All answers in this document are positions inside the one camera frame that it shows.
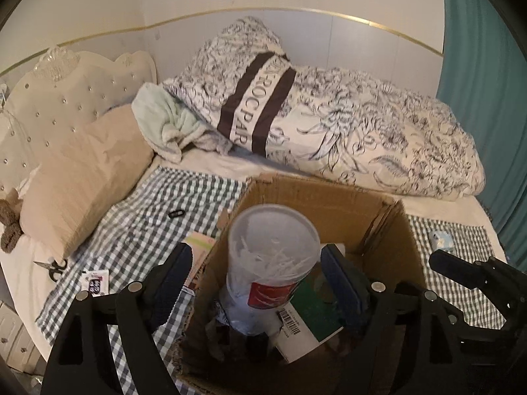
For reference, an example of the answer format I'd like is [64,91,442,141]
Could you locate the small scissors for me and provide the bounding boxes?
[34,257,69,282]

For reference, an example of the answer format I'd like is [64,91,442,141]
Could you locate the small printed packet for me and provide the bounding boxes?
[81,269,110,297]

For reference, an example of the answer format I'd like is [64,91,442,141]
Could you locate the beige pillow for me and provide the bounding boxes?
[18,105,155,260]

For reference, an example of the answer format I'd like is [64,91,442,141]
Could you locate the mint green towel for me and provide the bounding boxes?
[132,83,233,163]

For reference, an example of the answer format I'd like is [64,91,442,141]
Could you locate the brown plush toy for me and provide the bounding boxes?
[0,191,25,253]

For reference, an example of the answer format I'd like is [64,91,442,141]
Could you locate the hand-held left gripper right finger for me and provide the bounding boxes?
[320,244,492,395]

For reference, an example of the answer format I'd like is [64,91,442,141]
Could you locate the floral duvet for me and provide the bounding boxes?
[162,16,486,198]

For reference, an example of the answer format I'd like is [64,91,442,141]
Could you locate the pink and white booklet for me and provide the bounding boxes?
[183,232,219,293]

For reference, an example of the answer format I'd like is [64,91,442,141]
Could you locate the clear cotton swab jar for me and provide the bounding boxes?
[218,203,322,336]

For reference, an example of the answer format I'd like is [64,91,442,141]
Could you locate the teal curtain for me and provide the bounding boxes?
[436,0,527,260]

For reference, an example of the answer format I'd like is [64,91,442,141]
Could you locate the brown cardboard box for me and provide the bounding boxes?
[175,174,429,395]

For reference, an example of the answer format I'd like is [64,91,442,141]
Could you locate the green checkered cloth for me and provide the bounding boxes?
[36,166,507,395]

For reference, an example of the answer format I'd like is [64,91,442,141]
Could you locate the green and white box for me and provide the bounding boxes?
[275,267,350,363]

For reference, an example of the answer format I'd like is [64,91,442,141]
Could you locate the cream tufted headboard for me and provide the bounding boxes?
[0,47,157,198]

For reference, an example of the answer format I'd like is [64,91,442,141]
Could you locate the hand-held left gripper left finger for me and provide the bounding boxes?
[40,242,194,395]

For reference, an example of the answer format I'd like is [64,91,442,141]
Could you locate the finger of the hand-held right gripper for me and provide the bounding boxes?
[428,249,509,297]
[473,256,527,289]

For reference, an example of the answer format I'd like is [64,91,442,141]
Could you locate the white drawer cabinet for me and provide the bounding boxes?
[0,300,46,375]

